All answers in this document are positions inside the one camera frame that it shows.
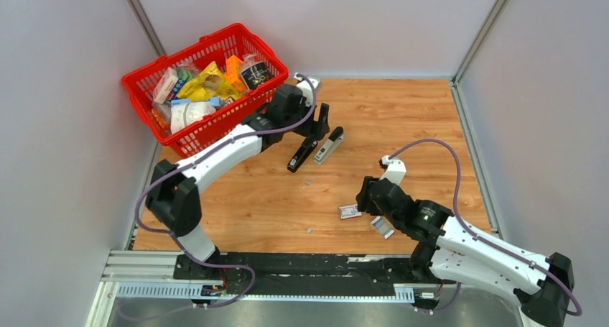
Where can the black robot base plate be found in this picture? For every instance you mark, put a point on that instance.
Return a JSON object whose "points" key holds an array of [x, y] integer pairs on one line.
{"points": [[298, 274]]}

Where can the white red staple box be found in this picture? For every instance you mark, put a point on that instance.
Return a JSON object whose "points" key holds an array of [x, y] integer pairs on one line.
{"points": [[351, 211]]}

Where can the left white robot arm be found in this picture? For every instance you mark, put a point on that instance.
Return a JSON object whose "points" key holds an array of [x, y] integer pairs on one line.
{"points": [[174, 192]]}

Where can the white round package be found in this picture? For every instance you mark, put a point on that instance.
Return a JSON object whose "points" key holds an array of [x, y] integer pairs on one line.
{"points": [[185, 114]]}

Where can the black and grey stapler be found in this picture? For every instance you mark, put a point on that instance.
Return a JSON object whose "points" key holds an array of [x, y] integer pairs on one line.
{"points": [[330, 145]]}

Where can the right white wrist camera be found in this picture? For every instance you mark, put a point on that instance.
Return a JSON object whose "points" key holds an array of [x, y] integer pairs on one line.
{"points": [[394, 169]]}

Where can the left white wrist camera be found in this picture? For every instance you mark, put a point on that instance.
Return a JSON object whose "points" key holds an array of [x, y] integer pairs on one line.
{"points": [[308, 86]]}

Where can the white pink box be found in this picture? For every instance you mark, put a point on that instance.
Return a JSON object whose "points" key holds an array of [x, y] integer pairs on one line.
{"points": [[165, 86]]}

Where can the black labelled package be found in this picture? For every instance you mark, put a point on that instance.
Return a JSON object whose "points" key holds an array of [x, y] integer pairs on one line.
{"points": [[256, 74]]}

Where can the yellow snack bag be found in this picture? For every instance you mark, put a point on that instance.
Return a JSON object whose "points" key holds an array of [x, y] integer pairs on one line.
{"points": [[211, 82]]}

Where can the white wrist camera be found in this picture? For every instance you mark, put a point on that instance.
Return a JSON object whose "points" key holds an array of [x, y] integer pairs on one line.
{"points": [[394, 169], [308, 86]]}

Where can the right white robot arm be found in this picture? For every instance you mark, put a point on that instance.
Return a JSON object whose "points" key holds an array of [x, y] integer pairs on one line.
{"points": [[450, 249]]}

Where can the orange box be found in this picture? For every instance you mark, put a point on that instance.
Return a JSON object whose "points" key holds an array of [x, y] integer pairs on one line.
{"points": [[233, 73]]}

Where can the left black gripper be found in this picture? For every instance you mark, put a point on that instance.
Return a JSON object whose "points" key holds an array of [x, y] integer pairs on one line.
{"points": [[319, 129]]}

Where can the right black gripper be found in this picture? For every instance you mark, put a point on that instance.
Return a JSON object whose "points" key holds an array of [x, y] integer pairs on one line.
{"points": [[362, 200]]}

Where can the red plastic shopping basket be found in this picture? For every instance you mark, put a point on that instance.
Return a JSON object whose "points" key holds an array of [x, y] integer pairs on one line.
{"points": [[235, 39]]}

